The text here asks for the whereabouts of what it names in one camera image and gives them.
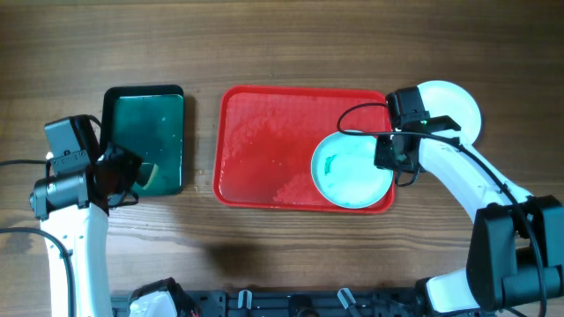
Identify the black mounting rail base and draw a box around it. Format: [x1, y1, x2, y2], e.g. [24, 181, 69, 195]
[109, 288, 442, 317]

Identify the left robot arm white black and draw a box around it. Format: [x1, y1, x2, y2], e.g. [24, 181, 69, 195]
[30, 144, 148, 316]

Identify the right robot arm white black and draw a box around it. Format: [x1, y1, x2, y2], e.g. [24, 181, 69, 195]
[375, 116, 563, 316]

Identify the white plate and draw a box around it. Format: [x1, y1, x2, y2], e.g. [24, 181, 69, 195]
[417, 80, 482, 144]

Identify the green yellow scrub sponge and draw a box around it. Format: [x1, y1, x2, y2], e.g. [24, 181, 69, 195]
[135, 162, 160, 190]

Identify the black water tray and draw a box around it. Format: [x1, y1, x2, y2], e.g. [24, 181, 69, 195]
[100, 85, 185, 196]

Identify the red serving tray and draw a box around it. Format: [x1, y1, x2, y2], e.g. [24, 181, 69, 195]
[212, 85, 385, 212]

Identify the light blue plate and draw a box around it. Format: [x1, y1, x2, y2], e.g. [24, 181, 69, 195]
[310, 130, 393, 210]

